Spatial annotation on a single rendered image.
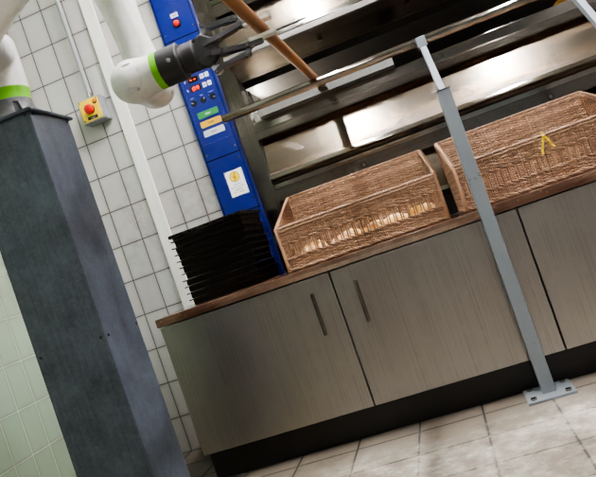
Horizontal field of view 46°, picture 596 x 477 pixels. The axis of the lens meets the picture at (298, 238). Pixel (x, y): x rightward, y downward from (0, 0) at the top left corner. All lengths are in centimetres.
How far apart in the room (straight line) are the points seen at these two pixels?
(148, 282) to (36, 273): 115
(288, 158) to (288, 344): 84
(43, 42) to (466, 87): 175
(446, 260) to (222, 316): 74
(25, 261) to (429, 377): 122
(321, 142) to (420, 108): 40
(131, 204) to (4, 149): 115
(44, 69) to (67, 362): 165
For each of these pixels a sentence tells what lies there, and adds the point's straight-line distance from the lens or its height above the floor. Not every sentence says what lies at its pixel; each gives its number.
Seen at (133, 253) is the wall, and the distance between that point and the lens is 298.
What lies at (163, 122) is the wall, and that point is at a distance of 294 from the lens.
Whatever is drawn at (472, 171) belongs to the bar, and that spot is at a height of 69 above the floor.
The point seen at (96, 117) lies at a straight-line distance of 298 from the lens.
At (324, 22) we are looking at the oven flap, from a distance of 268.
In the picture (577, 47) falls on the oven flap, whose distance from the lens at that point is 282.
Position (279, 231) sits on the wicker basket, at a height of 72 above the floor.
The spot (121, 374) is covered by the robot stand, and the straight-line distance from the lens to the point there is 182.
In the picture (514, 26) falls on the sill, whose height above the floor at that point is 116.
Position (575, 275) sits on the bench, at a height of 30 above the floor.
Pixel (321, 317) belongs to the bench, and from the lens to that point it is 221.
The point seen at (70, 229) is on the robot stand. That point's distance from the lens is 182.
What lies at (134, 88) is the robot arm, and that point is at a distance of 178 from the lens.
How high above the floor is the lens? 64
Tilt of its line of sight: 1 degrees up
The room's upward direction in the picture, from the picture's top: 19 degrees counter-clockwise
